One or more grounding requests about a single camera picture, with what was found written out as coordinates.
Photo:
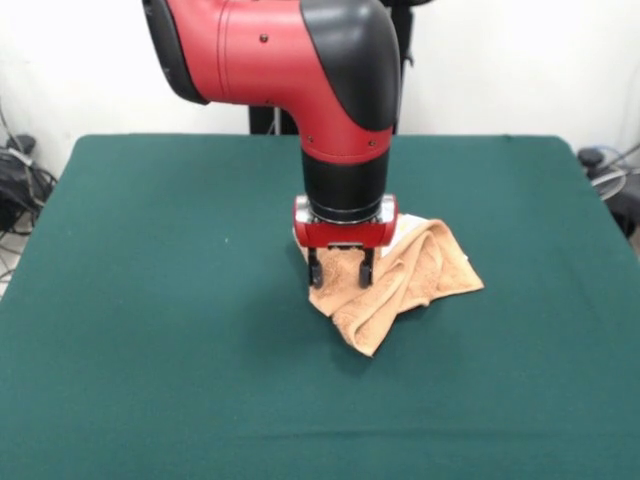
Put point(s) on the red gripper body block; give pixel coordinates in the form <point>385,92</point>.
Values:
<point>345,234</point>

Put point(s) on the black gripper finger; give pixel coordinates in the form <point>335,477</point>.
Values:
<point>316,272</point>
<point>366,272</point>

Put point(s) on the tan terry towel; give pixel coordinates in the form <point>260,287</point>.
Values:
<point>410,280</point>

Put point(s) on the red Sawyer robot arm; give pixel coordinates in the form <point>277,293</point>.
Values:
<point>280,55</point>

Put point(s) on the dark green table cloth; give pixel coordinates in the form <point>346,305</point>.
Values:
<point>150,350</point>

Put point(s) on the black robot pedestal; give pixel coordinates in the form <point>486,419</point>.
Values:
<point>262,122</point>

